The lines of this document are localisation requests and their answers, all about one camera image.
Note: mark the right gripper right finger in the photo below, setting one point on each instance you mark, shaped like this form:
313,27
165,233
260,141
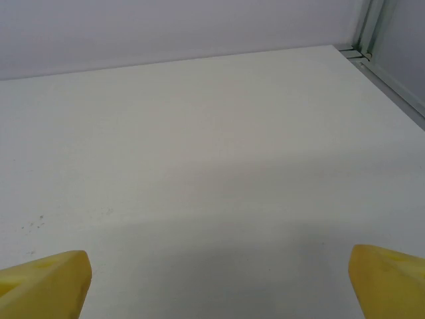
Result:
388,282

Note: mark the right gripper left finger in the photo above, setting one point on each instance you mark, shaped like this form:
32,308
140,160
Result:
50,285

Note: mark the aluminium side rail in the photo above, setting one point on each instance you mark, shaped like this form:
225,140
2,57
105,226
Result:
391,78

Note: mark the aluminium frame post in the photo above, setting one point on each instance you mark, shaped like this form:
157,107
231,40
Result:
368,23

